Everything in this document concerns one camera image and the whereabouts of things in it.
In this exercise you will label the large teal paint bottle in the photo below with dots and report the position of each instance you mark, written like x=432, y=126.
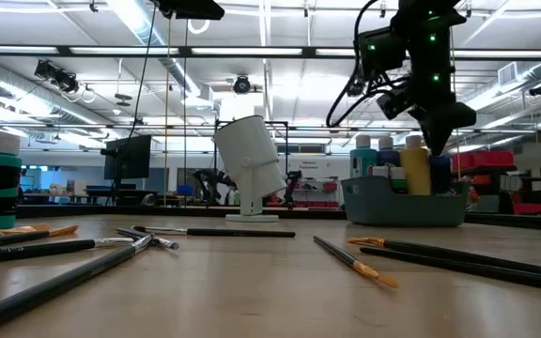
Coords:
x=362, y=162

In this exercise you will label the long dark brush silver ferrule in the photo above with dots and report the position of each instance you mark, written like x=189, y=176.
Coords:
x=64, y=278

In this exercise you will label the black brush gold ferrule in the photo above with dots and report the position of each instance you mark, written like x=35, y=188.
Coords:
x=345, y=257

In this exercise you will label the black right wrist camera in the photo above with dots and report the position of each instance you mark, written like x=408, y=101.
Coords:
x=395, y=104

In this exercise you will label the black ceiling camera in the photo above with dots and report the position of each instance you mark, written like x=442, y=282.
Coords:
x=241, y=85
x=59, y=79
x=351, y=88

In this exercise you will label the long thin black brush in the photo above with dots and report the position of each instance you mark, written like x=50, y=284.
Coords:
x=463, y=268

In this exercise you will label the thin black brush orange bristles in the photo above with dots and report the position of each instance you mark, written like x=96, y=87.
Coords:
x=64, y=230

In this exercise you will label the thick brush wide orange bristles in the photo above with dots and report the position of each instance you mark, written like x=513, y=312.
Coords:
x=12, y=230

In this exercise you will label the black aluminium rig frame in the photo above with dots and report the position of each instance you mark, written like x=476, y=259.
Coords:
x=87, y=211

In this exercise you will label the red storage bin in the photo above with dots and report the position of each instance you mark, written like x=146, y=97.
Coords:
x=529, y=209
x=491, y=159

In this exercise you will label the short brush silver ferrule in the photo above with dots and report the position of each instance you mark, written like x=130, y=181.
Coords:
x=167, y=243

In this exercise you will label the black background robot arm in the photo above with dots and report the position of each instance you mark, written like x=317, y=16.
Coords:
x=293, y=180
x=207, y=180

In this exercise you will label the grey-blue plastic caddy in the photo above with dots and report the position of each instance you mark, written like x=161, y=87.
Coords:
x=392, y=209

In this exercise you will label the black brush long silver ferrule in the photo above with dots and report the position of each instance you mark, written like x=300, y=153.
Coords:
x=233, y=232

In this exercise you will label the black monitor on stand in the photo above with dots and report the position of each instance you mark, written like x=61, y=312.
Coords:
x=129, y=157

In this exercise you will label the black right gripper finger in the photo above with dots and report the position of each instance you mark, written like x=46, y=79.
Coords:
x=444, y=127

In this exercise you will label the large yellow paint bottle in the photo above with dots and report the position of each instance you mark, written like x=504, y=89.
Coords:
x=416, y=173

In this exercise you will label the long black brush orange bristles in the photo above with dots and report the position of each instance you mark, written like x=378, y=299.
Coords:
x=463, y=257

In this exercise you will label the black ceiling fixture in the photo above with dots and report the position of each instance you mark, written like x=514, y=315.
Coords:
x=539, y=89

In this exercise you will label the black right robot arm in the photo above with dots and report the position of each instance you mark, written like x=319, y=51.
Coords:
x=428, y=23

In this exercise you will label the black brush white lettering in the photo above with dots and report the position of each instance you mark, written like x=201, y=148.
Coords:
x=40, y=250

